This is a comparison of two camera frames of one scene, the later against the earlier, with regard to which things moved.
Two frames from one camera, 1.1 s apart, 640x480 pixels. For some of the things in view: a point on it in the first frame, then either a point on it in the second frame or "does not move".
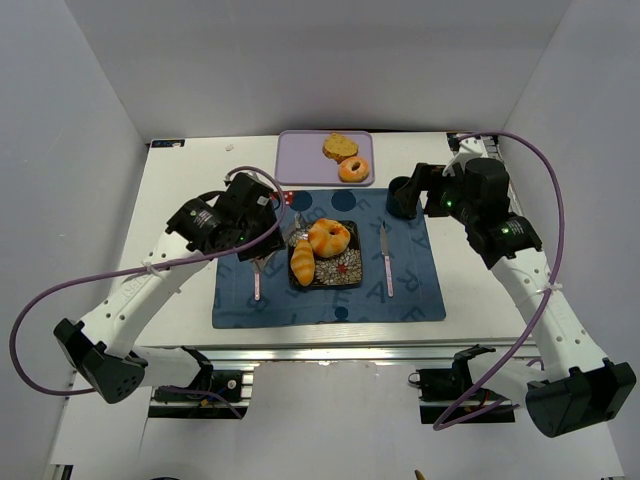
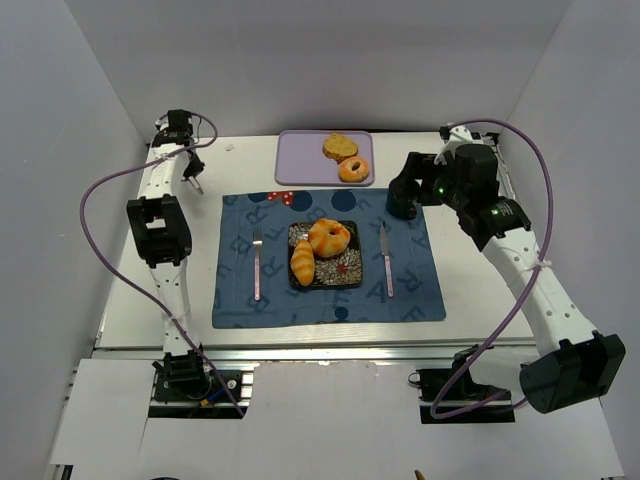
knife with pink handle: (387, 260) does not move
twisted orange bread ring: (328, 237) does not move
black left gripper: (261, 248) -> (193, 168)
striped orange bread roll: (303, 262) does not move
